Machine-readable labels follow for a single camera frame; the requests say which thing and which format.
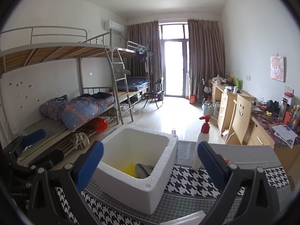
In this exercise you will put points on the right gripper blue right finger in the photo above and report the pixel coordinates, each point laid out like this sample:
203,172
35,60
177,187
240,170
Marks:
214,164

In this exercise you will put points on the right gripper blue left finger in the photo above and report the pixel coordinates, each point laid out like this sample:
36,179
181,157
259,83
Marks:
86,165

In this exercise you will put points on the houndstooth table cloth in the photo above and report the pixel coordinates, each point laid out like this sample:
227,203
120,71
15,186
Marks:
189,191

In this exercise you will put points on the yellow cloth in box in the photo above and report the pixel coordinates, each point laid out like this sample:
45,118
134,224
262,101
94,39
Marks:
130,169

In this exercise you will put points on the red plastic bag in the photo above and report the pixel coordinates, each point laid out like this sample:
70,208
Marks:
98,124

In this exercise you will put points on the white styrofoam box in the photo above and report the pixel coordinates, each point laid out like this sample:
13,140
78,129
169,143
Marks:
130,144

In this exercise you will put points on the wooden desk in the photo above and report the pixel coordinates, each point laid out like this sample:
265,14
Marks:
260,132

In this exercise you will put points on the grey cloth in box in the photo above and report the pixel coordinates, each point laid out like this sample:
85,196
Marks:
143,171

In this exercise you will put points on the blue orange quilt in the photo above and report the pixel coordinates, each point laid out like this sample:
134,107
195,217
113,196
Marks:
76,112

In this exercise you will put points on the wooden smiley face chair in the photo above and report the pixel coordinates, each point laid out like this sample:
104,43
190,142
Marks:
240,121

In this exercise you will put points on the printed paper sheets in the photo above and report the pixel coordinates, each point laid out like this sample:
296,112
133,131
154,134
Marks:
286,134

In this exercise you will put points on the far metal bunk bed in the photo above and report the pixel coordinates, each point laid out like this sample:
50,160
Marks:
130,72

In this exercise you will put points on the metal bunk bed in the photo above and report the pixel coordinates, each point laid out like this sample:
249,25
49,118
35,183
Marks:
39,63
130,72

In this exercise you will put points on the black folding chair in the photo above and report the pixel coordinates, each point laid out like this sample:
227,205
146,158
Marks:
155,93

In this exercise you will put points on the right brown curtain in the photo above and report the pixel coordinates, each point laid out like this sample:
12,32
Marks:
206,52

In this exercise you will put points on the brown curtain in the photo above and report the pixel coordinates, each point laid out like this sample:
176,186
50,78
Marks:
206,52
147,60

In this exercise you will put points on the white air conditioner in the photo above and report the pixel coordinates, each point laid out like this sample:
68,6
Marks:
109,24

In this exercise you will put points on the left brown curtain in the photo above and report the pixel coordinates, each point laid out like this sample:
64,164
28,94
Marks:
147,60

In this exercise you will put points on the anime wall picture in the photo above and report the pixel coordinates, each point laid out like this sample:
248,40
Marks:
277,68

